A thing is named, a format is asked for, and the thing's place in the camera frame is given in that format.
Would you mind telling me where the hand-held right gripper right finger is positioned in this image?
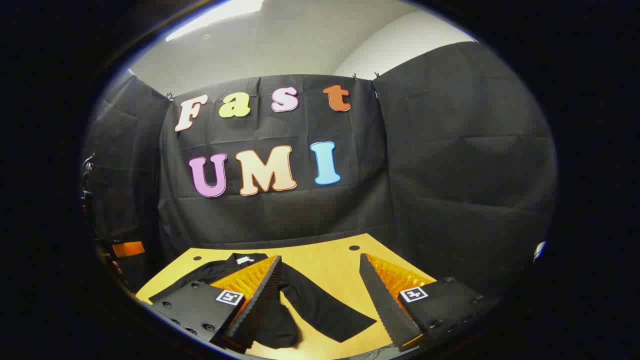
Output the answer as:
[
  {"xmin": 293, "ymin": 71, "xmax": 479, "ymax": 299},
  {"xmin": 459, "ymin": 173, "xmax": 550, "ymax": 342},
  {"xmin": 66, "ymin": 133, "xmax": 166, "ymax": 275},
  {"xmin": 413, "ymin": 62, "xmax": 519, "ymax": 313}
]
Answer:
[{"xmin": 359, "ymin": 252, "xmax": 501, "ymax": 351}]

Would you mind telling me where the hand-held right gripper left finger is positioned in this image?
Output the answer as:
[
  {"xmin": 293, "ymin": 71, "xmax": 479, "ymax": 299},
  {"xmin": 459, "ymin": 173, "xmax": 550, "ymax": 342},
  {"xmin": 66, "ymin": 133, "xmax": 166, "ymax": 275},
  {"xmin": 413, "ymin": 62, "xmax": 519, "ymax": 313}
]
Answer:
[{"xmin": 148, "ymin": 255, "xmax": 283, "ymax": 351}]

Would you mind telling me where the black button shirt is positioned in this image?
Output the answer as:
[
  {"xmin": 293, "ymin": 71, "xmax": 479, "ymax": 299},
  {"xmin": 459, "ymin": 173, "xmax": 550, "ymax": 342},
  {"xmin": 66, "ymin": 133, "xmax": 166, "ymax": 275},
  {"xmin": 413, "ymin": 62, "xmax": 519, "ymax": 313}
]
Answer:
[{"xmin": 150, "ymin": 252, "xmax": 378, "ymax": 350}]

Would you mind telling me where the black backdrop cloth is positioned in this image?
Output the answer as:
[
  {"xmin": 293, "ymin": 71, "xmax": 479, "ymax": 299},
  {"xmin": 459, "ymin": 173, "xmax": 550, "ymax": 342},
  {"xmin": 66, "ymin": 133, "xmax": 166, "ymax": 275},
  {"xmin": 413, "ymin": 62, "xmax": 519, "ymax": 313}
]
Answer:
[{"xmin": 82, "ymin": 42, "xmax": 558, "ymax": 301}]

